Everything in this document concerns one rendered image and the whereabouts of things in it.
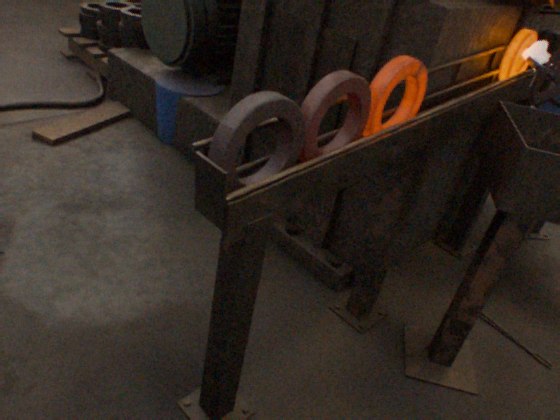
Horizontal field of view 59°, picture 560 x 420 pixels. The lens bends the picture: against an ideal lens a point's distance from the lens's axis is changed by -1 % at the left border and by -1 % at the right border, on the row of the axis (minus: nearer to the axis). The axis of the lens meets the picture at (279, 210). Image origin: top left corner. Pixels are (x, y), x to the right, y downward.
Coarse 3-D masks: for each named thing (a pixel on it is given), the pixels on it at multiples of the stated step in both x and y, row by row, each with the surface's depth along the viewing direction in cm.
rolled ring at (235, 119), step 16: (256, 96) 74; (272, 96) 75; (240, 112) 73; (256, 112) 73; (272, 112) 76; (288, 112) 78; (224, 128) 73; (240, 128) 72; (288, 128) 82; (304, 128) 84; (224, 144) 72; (240, 144) 74; (288, 144) 84; (224, 160) 74; (272, 160) 86; (288, 160) 85; (256, 176) 85
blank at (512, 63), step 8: (520, 32) 137; (528, 32) 137; (512, 40) 137; (520, 40) 136; (528, 40) 138; (536, 40) 143; (512, 48) 136; (520, 48) 136; (504, 56) 138; (512, 56) 137; (520, 56) 145; (504, 64) 139; (512, 64) 137; (520, 64) 145; (504, 72) 140; (512, 72) 141; (512, 80) 144
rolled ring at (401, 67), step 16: (400, 64) 95; (416, 64) 98; (384, 80) 94; (416, 80) 102; (384, 96) 96; (416, 96) 105; (400, 112) 108; (416, 112) 109; (368, 128) 99; (384, 128) 106; (400, 128) 107
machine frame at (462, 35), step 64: (256, 0) 154; (320, 0) 133; (384, 0) 120; (448, 0) 121; (512, 0) 147; (256, 64) 158; (320, 64) 142; (384, 64) 128; (320, 128) 149; (384, 192) 140; (448, 192) 178; (320, 256) 159
